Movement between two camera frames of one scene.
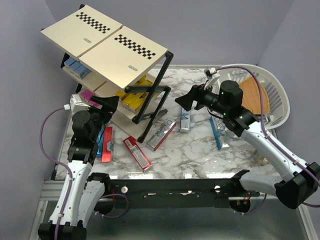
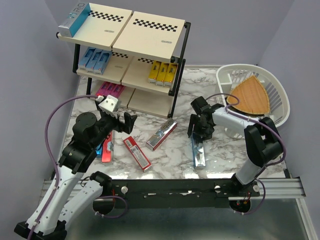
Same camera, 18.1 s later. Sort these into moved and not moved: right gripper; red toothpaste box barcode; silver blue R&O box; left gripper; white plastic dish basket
Moved: right gripper; left gripper; silver blue R&O box
Not moved: red toothpaste box barcode; white plastic dish basket
